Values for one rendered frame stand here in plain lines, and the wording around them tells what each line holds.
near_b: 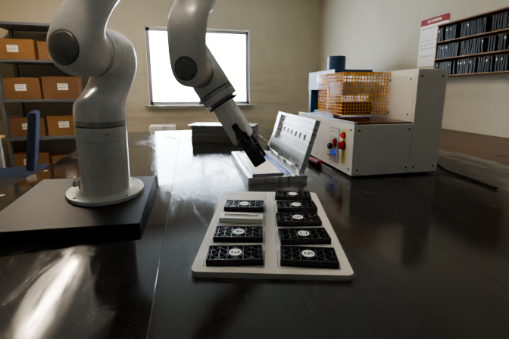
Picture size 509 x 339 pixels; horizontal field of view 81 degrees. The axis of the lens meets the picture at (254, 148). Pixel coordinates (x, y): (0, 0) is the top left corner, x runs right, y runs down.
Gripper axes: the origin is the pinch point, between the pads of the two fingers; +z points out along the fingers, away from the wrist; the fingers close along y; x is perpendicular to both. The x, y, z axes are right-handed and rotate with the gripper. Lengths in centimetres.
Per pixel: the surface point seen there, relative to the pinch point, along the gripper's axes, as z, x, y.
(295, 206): 15.7, 1.1, 1.8
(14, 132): -142, -286, -287
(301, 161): 14.4, 7.7, -27.4
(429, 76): 14, 61, -37
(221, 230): 6.8, -12.6, 15.3
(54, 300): -3.2, -32.3, 34.2
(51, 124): -128, -246, -299
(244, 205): 8.8, -9.5, 1.6
